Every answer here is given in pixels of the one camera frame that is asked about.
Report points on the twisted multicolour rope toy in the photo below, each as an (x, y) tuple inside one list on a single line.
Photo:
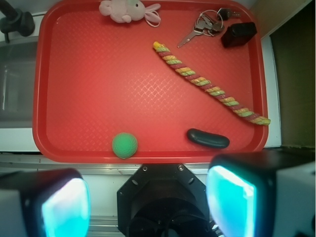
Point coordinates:
[(208, 87)]

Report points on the bunch of metal keys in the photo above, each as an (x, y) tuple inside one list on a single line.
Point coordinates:
[(210, 23)]

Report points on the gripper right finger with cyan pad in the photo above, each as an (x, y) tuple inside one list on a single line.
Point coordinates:
[(263, 194)]

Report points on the grey toy faucet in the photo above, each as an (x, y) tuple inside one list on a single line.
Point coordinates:
[(15, 20)]

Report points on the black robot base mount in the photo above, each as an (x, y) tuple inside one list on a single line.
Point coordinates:
[(164, 200)]

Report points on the black oblong capsule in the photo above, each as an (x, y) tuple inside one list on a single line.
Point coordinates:
[(207, 139)]

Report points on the green dimpled ball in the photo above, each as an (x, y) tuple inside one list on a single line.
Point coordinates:
[(124, 145)]

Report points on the small black box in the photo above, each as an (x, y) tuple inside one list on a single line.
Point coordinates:
[(238, 34)]

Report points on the grey toy sink basin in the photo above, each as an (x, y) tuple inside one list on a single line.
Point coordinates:
[(17, 78)]

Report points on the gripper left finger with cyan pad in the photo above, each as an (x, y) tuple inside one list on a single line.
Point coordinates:
[(50, 203)]

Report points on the pink plush bunny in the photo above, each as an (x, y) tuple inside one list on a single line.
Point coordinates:
[(126, 11)]

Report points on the red plastic tray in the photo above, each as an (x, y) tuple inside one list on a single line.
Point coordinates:
[(96, 78)]

